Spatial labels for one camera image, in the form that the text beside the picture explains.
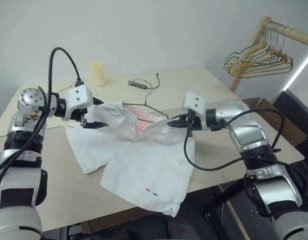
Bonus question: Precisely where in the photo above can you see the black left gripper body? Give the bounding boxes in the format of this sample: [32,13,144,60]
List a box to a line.
[71,107,89,127]

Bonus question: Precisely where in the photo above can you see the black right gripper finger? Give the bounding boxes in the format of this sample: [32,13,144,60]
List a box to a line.
[169,113,189,121]
[167,119,189,129]

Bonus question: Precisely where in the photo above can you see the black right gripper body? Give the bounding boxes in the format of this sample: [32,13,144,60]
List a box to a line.
[187,112,203,131]

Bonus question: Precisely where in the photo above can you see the green wire hanger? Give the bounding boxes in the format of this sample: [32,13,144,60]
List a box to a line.
[223,23,272,80]
[123,86,175,120]

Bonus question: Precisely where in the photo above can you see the white shorts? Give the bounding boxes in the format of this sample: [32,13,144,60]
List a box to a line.
[65,99,196,218]

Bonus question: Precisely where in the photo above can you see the pale yellow plastic cup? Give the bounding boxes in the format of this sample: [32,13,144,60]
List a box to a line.
[88,62,107,88]

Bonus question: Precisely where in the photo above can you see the brown cardboard box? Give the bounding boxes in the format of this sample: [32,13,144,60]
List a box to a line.
[241,97,307,148]

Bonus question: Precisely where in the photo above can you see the brown cardboard sheet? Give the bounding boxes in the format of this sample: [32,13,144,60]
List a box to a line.
[80,219,95,234]

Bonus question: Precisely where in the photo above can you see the black cabinet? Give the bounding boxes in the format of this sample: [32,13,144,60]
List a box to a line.
[271,89,308,167]

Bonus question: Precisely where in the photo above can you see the wooden clothes rack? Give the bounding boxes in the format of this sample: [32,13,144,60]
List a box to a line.
[228,16,308,93]

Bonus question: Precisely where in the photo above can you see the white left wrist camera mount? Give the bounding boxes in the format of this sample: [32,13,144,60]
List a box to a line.
[64,84,94,121]

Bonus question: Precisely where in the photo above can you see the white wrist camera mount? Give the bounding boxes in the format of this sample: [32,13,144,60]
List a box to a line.
[64,84,94,121]
[181,91,207,121]

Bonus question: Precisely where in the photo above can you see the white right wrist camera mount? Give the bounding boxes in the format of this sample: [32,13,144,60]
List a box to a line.
[181,91,207,121]

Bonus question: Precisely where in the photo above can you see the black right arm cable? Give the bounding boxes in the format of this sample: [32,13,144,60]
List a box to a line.
[183,108,294,173]

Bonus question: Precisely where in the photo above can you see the grey USB hub with cable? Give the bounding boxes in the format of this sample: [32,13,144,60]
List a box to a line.
[128,72,161,90]

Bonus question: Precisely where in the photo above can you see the bunch of wire hangers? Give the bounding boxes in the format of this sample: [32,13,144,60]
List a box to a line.
[227,22,291,77]

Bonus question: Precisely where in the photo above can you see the green wire hanger on rack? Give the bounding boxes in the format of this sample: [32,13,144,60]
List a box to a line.
[223,23,272,80]

